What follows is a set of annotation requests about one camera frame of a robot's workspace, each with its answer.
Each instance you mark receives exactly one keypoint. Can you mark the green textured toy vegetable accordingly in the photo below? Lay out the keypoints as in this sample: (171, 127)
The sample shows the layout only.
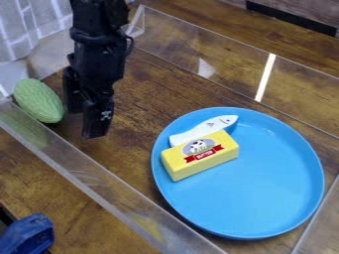
(39, 101)

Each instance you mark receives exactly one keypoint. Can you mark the white toy fish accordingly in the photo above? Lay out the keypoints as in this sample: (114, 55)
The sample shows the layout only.
(223, 122)

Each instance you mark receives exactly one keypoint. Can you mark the clear acrylic barrier wall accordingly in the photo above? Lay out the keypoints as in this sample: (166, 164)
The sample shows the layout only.
(205, 54)

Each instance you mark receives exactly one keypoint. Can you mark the blue round plastic tray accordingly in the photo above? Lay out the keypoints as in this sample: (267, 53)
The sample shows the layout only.
(258, 195)

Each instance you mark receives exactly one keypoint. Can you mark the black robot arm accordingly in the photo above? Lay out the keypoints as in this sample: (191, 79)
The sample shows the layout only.
(99, 18)

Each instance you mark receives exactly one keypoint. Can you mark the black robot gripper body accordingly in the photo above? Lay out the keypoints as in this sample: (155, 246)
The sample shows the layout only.
(98, 62)

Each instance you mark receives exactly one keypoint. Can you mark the white grid patterned cloth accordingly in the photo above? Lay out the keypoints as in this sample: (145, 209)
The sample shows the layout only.
(27, 22)

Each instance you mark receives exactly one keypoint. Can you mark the yellow toy butter block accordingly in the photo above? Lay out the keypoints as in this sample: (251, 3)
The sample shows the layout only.
(199, 155)

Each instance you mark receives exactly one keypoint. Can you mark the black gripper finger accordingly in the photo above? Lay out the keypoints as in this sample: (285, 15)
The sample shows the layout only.
(74, 98)
(98, 116)

